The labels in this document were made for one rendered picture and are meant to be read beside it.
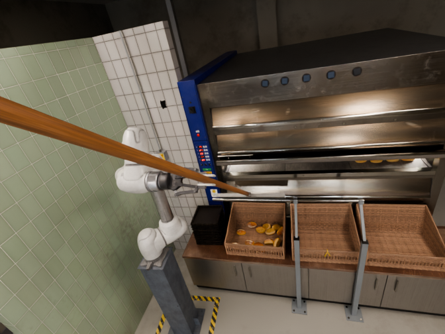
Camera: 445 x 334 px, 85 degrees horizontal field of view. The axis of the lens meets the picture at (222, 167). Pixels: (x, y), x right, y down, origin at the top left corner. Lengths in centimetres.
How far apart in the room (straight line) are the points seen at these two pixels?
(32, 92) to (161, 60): 94
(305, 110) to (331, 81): 27
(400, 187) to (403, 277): 73
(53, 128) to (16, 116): 5
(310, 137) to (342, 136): 25
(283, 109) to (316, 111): 26
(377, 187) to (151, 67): 223
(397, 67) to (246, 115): 111
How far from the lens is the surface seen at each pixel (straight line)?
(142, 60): 235
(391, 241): 271
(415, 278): 258
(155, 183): 105
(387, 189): 260
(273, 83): 206
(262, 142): 223
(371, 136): 229
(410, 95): 226
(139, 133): 111
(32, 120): 40
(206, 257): 255
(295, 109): 212
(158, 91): 234
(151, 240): 194
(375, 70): 213
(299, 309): 284
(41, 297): 215
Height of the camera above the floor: 248
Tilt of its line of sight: 29 degrees down
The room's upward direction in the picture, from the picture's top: 12 degrees counter-clockwise
